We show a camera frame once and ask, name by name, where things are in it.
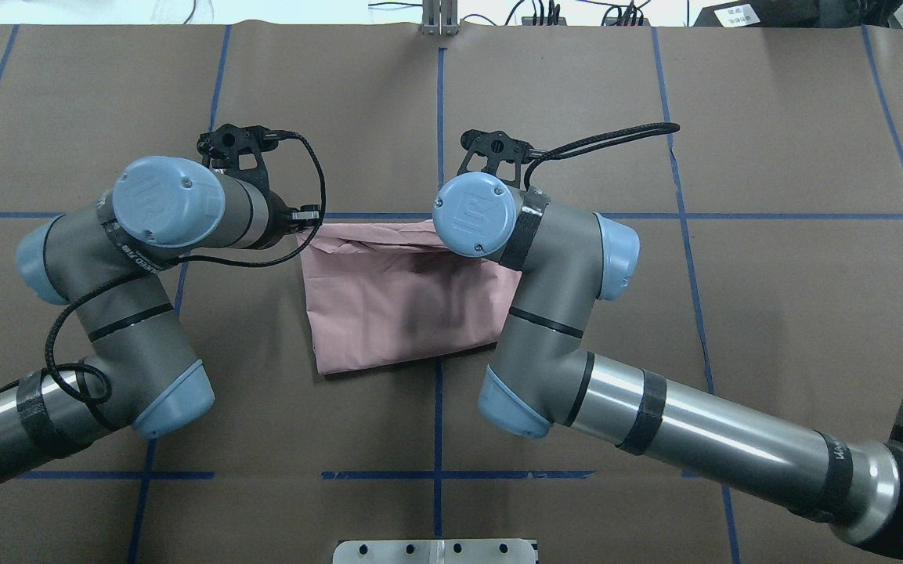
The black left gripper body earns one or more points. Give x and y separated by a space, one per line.
279 222

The pink printed t-shirt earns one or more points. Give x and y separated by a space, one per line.
383 293

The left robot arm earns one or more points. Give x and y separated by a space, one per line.
117 356

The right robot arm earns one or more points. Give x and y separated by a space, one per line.
763 353

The black power box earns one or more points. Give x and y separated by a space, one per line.
770 14

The aluminium frame post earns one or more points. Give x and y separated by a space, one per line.
440 18

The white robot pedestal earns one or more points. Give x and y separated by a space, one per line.
462 550

